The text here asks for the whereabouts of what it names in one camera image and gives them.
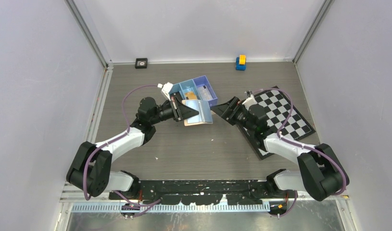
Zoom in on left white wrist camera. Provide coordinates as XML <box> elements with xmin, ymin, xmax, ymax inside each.
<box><xmin>157</xmin><ymin>82</ymin><xmax>173</xmax><ymax>101</ymax></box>

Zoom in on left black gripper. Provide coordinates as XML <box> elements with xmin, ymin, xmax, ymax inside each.
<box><xmin>150</xmin><ymin>96</ymin><xmax>198</xmax><ymax>125</ymax></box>

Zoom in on beige leather card holder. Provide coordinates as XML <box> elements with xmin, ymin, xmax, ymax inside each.
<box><xmin>182</xmin><ymin>100</ymin><xmax>213</xmax><ymax>126</ymax></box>

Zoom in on orange item in tray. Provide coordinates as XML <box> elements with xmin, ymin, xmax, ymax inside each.
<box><xmin>184</xmin><ymin>91</ymin><xmax>198</xmax><ymax>100</ymax></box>

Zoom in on blue and yellow toy block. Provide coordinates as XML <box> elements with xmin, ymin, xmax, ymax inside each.
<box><xmin>235</xmin><ymin>55</ymin><xmax>246</xmax><ymax>71</ymax></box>

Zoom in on blue three-compartment organizer tray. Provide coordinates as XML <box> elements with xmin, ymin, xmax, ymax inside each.
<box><xmin>170</xmin><ymin>75</ymin><xmax>218</xmax><ymax>106</ymax></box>

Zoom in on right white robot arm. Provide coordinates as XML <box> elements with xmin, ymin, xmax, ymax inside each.
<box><xmin>211</xmin><ymin>97</ymin><xmax>350</xmax><ymax>201</ymax></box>

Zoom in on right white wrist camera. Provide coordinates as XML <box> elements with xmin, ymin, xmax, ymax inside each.
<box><xmin>242</xmin><ymin>91</ymin><xmax>257</xmax><ymax>109</ymax></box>

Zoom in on purple cable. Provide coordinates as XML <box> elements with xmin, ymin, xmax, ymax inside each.
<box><xmin>82</xmin><ymin>84</ymin><xmax>164</xmax><ymax>219</ymax></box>
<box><xmin>251</xmin><ymin>88</ymin><xmax>348</xmax><ymax>219</ymax></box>

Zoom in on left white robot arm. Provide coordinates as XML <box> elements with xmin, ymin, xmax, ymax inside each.
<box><xmin>66</xmin><ymin>97</ymin><xmax>199</xmax><ymax>199</ymax></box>

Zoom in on clear item in tray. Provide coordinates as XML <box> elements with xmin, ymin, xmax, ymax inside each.
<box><xmin>197</xmin><ymin>85</ymin><xmax>213</xmax><ymax>101</ymax></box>

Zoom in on small black square box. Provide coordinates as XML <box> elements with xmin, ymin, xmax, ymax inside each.
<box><xmin>135</xmin><ymin>58</ymin><xmax>148</xmax><ymax>69</ymax></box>

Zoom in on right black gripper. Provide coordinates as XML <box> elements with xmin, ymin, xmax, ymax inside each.
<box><xmin>211</xmin><ymin>96</ymin><xmax>256</xmax><ymax>133</ymax></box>

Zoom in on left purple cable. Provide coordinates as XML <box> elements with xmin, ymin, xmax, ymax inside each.
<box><xmin>82</xmin><ymin>84</ymin><xmax>164</xmax><ymax>219</ymax></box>

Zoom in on black and white chessboard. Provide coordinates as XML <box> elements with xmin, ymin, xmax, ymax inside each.
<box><xmin>254</xmin><ymin>86</ymin><xmax>316</xmax><ymax>141</ymax></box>

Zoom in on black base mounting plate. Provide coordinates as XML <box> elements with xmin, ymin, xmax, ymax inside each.
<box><xmin>106</xmin><ymin>178</ymin><xmax>297</xmax><ymax>205</ymax></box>

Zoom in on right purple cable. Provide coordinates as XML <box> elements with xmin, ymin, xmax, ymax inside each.
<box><xmin>251</xmin><ymin>88</ymin><xmax>348</xmax><ymax>219</ymax></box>

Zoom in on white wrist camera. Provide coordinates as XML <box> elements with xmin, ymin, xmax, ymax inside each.
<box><xmin>242</xmin><ymin>91</ymin><xmax>257</xmax><ymax>109</ymax></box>
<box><xmin>157</xmin><ymin>82</ymin><xmax>173</xmax><ymax>101</ymax></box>

